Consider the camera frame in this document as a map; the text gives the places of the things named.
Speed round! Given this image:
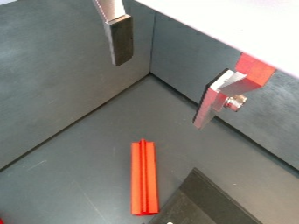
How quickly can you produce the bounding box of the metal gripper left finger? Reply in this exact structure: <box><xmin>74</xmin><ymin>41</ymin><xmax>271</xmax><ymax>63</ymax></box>
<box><xmin>92</xmin><ymin>0</ymin><xmax>134</xmax><ymax>67</ymax></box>

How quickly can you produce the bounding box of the black curved fixture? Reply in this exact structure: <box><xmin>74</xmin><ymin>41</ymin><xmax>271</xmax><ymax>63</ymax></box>
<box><xmin>148</xmin><ymin>168</ymin><xmax>263</xmax><ymax>224</ymax></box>

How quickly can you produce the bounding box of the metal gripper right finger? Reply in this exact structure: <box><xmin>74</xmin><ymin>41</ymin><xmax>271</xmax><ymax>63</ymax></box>
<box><xmin>193</xmin><ymin>52</ymin><xmax>277</xmax><ymax>130</ymax></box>

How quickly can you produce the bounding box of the red star-profile bar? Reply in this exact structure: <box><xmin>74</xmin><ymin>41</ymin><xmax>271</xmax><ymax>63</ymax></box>
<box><xmin>131</xmin><ymin>139</ymin><xmax>159</xmax><ymax>215</ymax></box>

